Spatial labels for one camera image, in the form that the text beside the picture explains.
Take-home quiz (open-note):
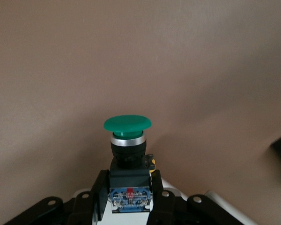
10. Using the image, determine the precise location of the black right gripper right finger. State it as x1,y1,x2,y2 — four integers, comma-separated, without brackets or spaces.
149,169,165,212

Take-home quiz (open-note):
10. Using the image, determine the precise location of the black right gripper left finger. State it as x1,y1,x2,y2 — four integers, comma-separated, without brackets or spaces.
90,169,111,223

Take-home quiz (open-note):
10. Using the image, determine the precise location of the white plastic drawer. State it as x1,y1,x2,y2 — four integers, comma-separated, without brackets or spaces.
72,177,257,225

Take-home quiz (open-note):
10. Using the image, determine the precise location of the green mushroom push button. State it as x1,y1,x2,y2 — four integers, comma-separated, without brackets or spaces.
103,113,157,215

